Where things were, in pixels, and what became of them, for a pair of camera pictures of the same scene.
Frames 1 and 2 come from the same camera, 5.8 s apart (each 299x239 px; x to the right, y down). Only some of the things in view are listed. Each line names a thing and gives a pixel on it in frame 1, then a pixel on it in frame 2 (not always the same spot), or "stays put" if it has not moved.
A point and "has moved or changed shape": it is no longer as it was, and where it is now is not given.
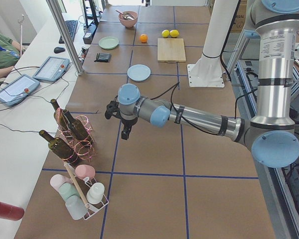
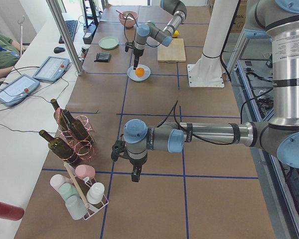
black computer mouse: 58,50 stays put
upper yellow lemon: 174,33 stays put
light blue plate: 139,72 stays put
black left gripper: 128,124 → 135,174
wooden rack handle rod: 76,184 stays put
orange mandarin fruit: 143,38 has moved or changed shape
